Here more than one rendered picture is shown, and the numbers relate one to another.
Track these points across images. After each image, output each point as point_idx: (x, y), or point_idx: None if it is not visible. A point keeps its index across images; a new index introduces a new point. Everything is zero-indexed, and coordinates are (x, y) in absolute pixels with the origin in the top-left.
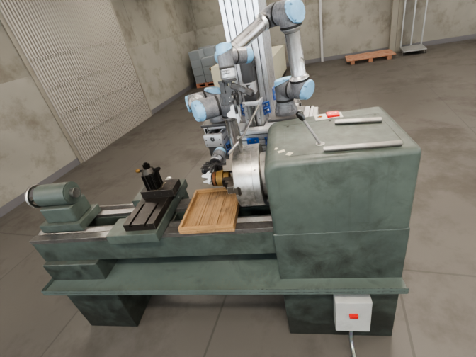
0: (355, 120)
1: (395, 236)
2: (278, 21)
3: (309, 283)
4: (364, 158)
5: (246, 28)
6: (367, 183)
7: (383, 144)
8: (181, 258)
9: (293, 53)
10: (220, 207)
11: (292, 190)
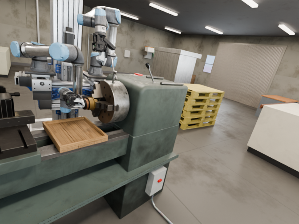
0: (154, 77)
1: (175, 129)
2: (107, 17)
3: (143, 168)
4: (175, 88)
5: (94, 11)
6: (174, 101)
7: (179, 83)
8: (28, 193)
9: (112, 38)
10: (81, 130)
11: (149, 104)
